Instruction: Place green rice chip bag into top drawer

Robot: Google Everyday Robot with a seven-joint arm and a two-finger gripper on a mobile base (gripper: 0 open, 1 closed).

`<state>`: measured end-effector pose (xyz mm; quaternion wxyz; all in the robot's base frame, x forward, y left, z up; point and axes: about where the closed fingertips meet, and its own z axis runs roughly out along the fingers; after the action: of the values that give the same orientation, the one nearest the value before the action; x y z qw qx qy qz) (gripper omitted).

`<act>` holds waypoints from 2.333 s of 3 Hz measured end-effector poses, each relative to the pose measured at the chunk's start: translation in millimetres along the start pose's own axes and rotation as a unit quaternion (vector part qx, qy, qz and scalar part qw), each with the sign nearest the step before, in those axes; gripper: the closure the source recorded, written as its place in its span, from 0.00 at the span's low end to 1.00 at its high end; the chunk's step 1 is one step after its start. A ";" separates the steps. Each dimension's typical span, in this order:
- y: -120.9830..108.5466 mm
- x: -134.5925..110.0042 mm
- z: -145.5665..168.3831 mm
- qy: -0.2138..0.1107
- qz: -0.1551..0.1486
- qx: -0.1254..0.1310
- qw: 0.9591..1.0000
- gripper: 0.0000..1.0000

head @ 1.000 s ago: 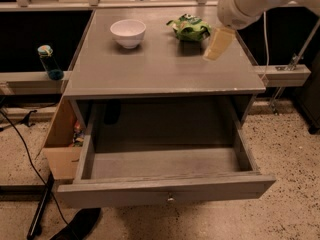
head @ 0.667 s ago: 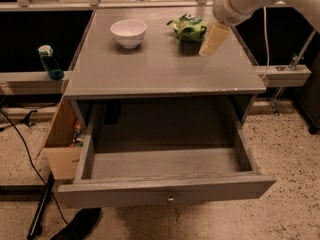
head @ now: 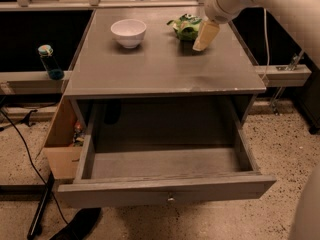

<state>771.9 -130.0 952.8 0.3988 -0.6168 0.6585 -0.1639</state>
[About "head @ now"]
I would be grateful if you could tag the open grey top drawer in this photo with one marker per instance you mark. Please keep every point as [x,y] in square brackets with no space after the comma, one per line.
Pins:
[128,163]

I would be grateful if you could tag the blue water bottle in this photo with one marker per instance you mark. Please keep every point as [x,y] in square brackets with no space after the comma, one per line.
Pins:
[49,62]

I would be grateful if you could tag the black metal stand leg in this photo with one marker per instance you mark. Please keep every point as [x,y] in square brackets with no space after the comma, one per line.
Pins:
[35,227]

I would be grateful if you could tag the green rice chip bag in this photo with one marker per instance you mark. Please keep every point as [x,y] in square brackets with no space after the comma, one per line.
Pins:
[186,27]

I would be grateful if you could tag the grey metal rail frame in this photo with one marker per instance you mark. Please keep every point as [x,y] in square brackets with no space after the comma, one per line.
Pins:
[32,82]

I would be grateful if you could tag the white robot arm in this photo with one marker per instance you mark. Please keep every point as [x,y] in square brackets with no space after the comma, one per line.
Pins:
[301,20]

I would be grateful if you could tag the open cardboard box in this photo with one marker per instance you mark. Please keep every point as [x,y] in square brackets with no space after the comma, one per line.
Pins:
[63,156]

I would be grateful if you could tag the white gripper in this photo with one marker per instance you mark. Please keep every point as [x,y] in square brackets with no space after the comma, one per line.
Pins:
[216,8]

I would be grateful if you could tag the white ceramic bowl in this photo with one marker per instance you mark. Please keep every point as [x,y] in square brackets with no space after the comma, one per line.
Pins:
[129,33]

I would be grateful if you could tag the grey wooden nightstand cabinet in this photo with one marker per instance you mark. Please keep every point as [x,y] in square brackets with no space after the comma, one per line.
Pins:
[175,87]

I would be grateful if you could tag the colourful snack packs in box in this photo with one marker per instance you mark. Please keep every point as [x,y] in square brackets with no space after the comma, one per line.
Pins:
[78,135]

